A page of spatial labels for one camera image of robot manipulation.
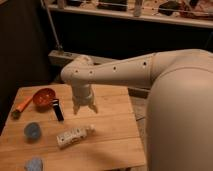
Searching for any blue cloth piece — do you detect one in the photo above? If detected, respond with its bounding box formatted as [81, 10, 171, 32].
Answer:
[24, 158, 43, 171]

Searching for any blue round cup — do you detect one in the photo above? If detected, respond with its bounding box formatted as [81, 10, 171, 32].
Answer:
[24, 122, 41, 140]

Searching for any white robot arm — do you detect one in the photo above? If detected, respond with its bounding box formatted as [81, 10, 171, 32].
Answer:
[61, 49, 213, 171]

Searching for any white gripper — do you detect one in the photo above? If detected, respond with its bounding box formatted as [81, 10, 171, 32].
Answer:
[71, 84, 98, 115]

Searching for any black marker pen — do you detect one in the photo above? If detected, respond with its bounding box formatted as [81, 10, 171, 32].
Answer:
[52, 99, 64, 121]

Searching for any metal pole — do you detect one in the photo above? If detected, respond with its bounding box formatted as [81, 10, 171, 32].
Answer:
[44, 0, 63, 52]

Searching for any wooden board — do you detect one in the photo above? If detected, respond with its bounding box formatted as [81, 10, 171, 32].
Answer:
[0, 84, 146, 171]

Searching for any white background shelf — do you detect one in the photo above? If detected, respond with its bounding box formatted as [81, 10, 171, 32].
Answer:
[48, 5, 213, 29]

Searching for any orange measuring spoon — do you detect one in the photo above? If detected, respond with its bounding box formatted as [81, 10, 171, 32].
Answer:
[11, 88, 56, 120]

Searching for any white eraser block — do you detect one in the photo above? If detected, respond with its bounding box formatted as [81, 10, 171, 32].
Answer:
[56, 125, 95, 148]

